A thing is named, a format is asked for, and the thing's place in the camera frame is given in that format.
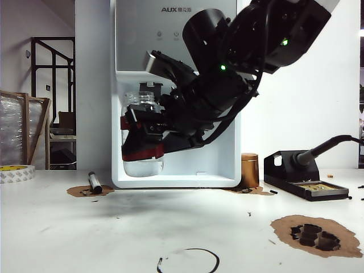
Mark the plastic-wrapped wooden frame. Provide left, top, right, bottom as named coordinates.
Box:
left=27, top=96, right=52, bottom=171
left=0, top=90, right=30, bottom=167

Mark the black marker pen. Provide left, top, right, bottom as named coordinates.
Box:
left=88, top=171, right=104, bottom=195

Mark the black rubber chunk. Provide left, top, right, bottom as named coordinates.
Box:
left=289, top=224, right=304, bottom=240
left=316, top=230, right=341, bottom=252
left=299, top=224, right=322, bottom=247

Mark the gold metal canister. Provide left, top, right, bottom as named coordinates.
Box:
left=241, top=152, right=260, bottom=187

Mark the black metal shelf frame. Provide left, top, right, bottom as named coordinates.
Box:
left=30, top=36, right=77, bottom=171

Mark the black soldering iron stand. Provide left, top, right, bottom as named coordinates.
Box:
left=263, top=150, right=349, bottom=202

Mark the plain black dispenser lever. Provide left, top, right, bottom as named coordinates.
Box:
left=138, top=81, right=164, bottom=104

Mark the yellow cleaning sponge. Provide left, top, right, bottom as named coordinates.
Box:
left=308, top=184, right=341, bottom=192

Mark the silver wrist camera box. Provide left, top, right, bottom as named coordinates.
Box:
left=144, top=50, right=171, bottom=78

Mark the glass bottle with red bands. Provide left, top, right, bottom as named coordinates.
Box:
left=120, top=91, right=166, bottom=177

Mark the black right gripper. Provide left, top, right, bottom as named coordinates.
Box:
left=122, top=80, right=217, bottom=161

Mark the white AUX water dispenser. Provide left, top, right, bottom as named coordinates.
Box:
left=110, top=0, right=243, bottom=190

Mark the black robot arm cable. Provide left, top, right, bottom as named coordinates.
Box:
left=196, top=65, right=266, bottom=150

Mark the brown cardboard box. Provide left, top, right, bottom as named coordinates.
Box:
left=57, top=110, right=76, bottom=129

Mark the white tape roll yellow core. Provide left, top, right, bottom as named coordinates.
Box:
left=0, top=164, right=36, bottom=184

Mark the black soldering iron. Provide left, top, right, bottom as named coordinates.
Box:
left=290, top=134, right=364, bottom=173

